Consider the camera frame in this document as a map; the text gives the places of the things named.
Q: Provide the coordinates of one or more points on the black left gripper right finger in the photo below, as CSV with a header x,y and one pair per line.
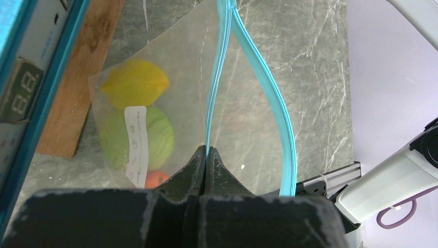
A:
x,y
269,221

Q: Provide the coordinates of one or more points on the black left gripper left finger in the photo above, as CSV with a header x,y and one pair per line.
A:
x,y
163,217

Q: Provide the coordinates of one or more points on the green toy cabbage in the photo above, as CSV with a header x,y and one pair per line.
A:
x,y
113,138

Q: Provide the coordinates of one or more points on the clear zip top bag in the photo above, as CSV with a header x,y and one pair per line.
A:
x,y
222,95

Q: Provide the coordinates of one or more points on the yellow-green toy starfruit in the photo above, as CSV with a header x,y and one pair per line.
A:
x,y
137,82

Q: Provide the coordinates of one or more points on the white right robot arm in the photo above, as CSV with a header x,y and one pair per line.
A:
x,y
393,69

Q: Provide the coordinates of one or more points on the pink toy peach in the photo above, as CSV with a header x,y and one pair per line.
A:
x,y
155,179

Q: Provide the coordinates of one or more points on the wooden board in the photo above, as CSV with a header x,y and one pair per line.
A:
x,y
67,116

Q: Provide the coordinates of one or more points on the dark grey network switch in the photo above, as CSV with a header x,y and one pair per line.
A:
x,y
37,39

